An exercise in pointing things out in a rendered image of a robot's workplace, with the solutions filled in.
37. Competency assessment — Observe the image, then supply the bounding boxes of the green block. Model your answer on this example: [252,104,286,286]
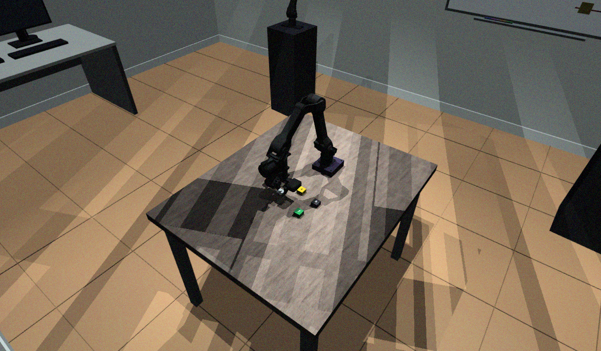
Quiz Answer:
[293,208,304,218]

